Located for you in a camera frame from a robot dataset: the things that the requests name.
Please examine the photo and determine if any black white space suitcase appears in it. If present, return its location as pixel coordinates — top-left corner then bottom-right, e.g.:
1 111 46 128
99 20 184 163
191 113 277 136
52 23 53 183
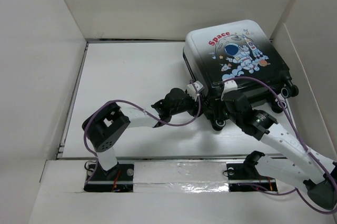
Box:
183 20 299 131

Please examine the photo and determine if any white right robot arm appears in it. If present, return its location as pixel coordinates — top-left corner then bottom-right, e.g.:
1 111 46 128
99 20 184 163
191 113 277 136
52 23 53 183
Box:
222 91 336 211

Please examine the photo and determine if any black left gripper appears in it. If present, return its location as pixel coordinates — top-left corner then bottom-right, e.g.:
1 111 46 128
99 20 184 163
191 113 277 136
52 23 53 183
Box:
170 91 207 118

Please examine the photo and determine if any aluminium mounting rail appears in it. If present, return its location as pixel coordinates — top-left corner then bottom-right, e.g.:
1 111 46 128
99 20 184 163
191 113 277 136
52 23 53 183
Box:
87 176 275 187

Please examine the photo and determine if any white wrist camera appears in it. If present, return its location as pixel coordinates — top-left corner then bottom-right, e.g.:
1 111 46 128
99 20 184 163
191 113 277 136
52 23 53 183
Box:
186 81 204 101
221 79 237 101

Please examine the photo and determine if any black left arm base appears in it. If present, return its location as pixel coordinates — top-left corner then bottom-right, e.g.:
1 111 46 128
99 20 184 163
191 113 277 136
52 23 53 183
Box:
84 163 134 193

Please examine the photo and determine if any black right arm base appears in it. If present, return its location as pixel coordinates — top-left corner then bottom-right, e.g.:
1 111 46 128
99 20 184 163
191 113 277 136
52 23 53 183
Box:
222 163 278 192

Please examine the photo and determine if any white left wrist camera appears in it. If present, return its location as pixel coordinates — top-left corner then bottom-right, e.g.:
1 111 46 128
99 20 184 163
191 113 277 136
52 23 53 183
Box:
186 81 204 101

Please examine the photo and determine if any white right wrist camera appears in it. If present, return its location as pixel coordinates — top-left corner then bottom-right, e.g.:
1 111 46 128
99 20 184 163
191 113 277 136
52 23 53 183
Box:
221 79 237 101

